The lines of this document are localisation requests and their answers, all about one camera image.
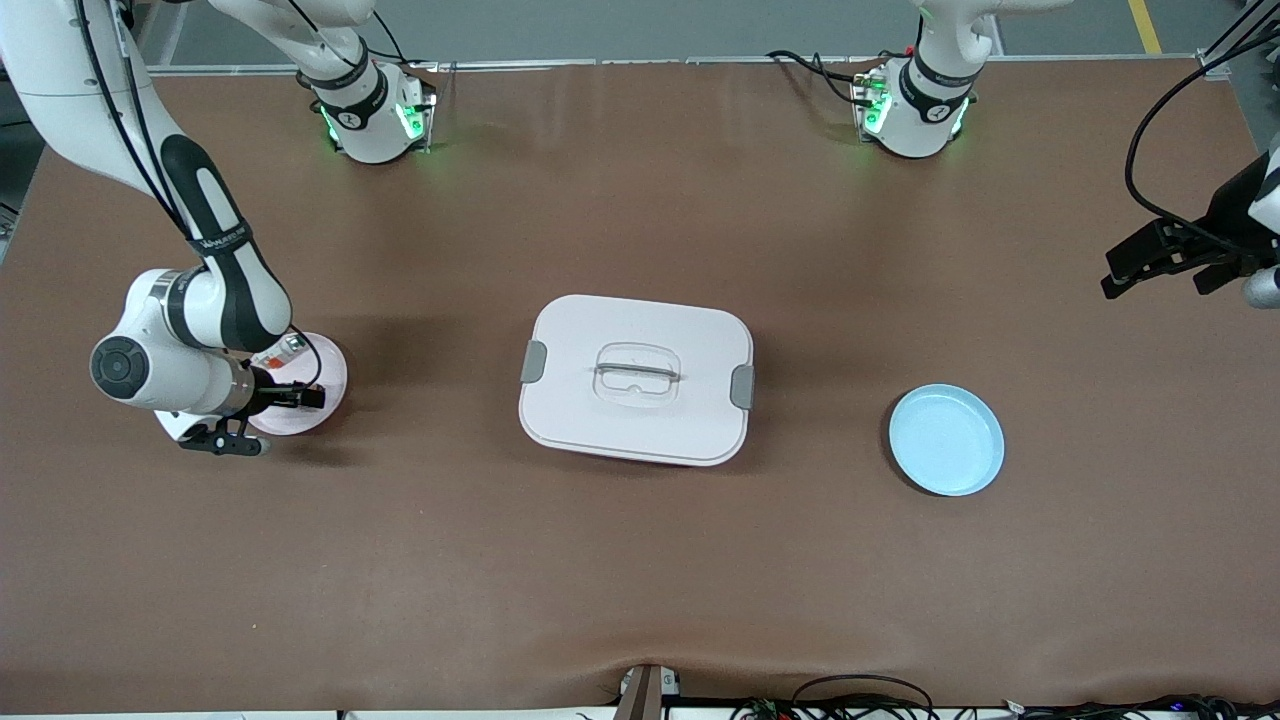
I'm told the white lidded storage box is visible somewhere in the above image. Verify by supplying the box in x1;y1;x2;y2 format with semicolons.
518;294;756;468

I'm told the pink round plate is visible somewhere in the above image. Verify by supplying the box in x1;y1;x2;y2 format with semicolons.
245;331;350;437

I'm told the light blue round plate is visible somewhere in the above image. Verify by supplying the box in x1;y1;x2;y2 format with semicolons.
888;384;1006;498

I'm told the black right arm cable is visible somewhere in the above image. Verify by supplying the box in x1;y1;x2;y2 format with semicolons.
75;0;323;393

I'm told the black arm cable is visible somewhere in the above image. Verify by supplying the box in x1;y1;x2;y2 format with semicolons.
75;0;323;393
1124;0;1280;263

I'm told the red and silver switch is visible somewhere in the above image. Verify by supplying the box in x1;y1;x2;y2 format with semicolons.
252;335;307;369

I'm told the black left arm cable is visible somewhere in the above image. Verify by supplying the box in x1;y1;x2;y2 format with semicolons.
1124;0;1280;263

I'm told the aluminium frame post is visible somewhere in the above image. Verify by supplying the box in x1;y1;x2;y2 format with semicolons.
1195;0;1280;83

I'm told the black base power cable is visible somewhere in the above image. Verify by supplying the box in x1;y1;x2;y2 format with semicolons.
766;48;916;106

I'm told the tangled cable bundle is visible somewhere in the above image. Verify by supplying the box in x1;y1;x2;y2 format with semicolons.
730;693;1280;720

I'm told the aluminium table edge rail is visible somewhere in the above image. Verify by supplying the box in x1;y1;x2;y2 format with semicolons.
140;56;1216;79

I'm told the looped black cable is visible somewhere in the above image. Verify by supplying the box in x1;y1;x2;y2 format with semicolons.
790;674;937;720

